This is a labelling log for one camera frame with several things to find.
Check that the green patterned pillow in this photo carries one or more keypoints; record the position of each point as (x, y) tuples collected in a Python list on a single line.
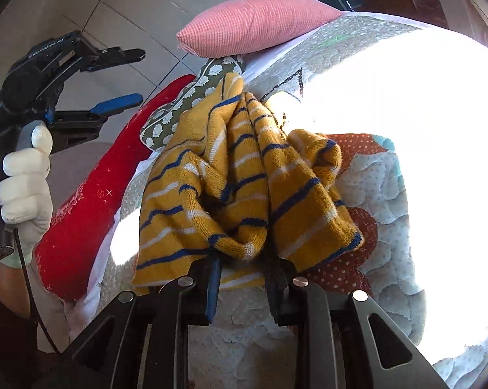
[(175, 117)]

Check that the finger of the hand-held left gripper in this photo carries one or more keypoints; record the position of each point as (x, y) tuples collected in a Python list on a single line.
[(120, 103), (118, 56)]

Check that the red printed blanket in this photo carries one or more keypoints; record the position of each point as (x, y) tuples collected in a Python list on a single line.
[(94, 210)]

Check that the round grey rug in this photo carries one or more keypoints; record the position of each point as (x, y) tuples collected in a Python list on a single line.
[(76, 166)]

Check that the patchwork quilted blanket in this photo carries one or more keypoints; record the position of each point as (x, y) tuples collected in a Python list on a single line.
[(390, 194)]

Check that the pink checked pillow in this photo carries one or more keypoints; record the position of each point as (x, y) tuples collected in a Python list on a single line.
[(256, 24)]

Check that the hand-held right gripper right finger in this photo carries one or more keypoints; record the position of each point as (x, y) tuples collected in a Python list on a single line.
[(274, 291)]

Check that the yellow striped knit sweater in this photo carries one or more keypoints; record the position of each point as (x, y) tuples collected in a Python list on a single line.
[(244, 186)]

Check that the person's left forearm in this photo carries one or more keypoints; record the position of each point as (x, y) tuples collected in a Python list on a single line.
[(5, 291)]

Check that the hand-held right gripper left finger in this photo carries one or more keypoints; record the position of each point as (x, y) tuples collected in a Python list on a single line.
[(213, 287)]

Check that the person's left hand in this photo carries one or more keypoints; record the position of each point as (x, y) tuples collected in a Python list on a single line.
[(27, 194)]

